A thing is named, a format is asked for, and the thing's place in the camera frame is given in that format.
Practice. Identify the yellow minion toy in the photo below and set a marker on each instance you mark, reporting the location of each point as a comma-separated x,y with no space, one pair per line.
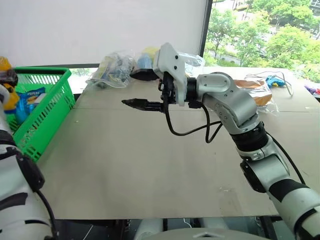
8,96

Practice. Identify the blue and yellow toy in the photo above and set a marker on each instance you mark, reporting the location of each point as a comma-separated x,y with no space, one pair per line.
146,58

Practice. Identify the blue snack bag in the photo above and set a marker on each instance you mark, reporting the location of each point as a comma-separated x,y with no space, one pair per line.
30,98

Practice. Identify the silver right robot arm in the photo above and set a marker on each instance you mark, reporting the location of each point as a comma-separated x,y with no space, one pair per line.
240,105

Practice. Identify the green plastic basket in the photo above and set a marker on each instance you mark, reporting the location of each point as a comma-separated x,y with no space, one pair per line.
47,107

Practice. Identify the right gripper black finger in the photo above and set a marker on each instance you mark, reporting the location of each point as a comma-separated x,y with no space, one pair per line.
137,101
152,109

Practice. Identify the orange item in clear bag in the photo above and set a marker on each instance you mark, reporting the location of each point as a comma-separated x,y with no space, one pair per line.
261,97

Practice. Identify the blue glue gun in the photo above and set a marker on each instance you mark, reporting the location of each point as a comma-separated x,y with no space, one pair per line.
273,81

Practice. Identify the purple object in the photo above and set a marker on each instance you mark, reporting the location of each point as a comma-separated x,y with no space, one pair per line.
313,91

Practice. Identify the crumpled clear plastic bag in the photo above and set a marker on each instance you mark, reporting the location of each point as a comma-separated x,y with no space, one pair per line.
195,63

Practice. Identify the clear bag of small items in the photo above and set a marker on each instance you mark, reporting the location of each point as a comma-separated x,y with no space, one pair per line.
112,71

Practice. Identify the black flat object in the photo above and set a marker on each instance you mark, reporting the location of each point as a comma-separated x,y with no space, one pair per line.
145,74

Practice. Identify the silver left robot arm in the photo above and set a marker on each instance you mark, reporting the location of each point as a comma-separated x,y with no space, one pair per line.
15,200

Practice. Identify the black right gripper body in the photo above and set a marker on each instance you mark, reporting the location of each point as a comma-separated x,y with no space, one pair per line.
168,86

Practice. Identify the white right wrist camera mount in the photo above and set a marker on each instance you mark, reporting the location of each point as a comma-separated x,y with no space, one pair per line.
172,62

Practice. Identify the dark window frame post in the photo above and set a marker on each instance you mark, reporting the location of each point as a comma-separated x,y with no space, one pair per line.
205,32

